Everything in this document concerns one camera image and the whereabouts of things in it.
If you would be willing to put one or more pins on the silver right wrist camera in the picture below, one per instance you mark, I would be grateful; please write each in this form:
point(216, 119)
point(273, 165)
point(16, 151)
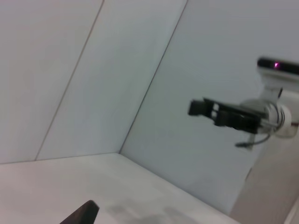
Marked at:
point(278, 70)

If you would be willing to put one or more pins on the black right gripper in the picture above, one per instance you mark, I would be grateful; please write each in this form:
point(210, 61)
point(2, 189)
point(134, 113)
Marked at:
point(240, 120)

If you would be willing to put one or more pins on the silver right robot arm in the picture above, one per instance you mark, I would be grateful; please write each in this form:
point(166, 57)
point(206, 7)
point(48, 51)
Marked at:
point(283, 116)

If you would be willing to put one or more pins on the black glasses case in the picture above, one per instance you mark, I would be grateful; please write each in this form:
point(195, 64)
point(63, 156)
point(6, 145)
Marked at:
point(84, 214)

